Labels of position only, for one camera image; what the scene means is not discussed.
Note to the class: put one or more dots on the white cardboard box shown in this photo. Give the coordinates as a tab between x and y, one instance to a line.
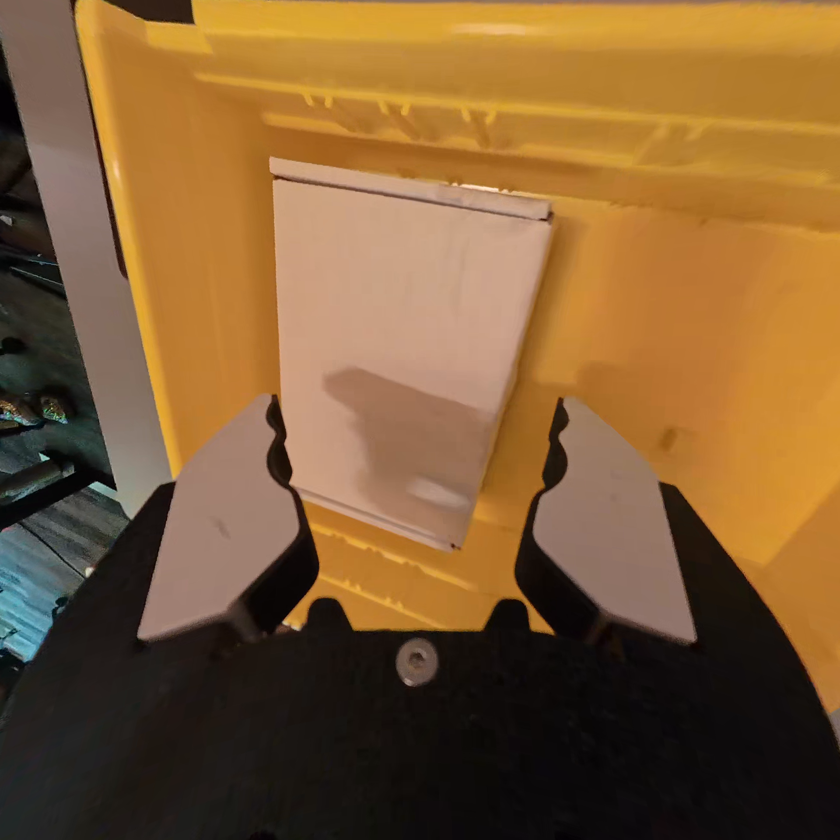
400	302

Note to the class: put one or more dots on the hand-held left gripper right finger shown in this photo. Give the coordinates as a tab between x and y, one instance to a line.
610	531

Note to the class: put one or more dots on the yellow plastic bin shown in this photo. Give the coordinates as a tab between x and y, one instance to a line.
656	295

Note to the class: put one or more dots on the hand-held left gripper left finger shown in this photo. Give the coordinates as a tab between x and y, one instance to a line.
223	525

